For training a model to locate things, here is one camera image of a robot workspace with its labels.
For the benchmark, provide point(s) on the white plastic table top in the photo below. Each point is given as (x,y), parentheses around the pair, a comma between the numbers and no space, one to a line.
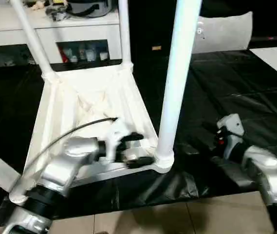
(89,92)

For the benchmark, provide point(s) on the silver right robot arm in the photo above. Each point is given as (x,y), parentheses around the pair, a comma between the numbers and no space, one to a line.
(269,170)

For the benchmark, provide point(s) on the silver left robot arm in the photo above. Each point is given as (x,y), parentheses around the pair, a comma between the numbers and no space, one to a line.
(65,165)

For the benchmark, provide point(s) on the small yellow tag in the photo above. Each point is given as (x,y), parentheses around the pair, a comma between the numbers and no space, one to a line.
(156,48)

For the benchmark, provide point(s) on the grey pillow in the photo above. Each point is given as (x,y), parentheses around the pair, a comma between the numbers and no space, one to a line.
(226,31)

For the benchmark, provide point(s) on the grey black bag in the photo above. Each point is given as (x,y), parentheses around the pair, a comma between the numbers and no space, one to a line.
(82,7)

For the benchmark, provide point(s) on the white cabinet with glass doors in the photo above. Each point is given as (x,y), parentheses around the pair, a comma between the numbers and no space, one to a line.
(11,29)

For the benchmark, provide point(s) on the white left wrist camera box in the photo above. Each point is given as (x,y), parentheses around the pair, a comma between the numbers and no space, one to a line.
(114,139)

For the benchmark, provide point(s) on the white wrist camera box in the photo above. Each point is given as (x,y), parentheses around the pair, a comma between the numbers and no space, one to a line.
(114,139)
(230,129)

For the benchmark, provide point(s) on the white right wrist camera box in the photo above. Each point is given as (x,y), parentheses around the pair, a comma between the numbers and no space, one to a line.
(230,129)

